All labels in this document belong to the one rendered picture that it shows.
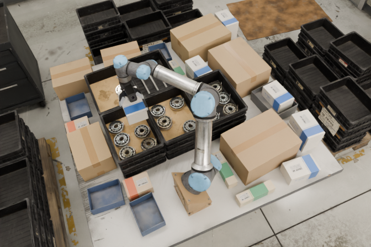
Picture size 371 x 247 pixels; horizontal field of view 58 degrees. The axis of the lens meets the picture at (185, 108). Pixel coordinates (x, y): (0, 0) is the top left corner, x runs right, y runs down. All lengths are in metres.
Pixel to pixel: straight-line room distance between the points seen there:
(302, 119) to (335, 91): 0.82
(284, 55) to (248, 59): 1.05
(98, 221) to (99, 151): 0.42
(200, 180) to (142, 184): 0.48
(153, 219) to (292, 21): 3.09
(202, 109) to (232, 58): 0.98
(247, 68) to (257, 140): 0.61
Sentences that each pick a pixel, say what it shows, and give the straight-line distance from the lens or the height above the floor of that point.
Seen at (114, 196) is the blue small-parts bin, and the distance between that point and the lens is 2.20.
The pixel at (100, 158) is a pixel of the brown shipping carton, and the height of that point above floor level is 0.86.
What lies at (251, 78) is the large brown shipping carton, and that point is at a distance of 2.43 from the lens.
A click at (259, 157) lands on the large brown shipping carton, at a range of 2.06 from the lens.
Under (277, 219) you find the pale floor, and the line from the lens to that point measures 2.89.
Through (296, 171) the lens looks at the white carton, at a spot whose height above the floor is 0.79.
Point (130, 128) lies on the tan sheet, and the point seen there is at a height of 0.83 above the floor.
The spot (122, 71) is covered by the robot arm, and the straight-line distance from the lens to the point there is 1.79.
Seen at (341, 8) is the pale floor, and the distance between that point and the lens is 4.79.
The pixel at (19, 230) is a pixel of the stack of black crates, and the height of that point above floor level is 0.49.
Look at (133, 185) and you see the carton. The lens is 2.13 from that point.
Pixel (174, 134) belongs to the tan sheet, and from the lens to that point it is 2.20.
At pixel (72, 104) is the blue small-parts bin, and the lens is 2.69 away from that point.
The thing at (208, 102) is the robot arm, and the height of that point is 1.41.
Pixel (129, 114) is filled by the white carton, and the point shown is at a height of 1.14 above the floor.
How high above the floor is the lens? 2.68
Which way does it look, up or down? 53 degrees down
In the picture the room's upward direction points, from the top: 4 degrees counter-clockwise
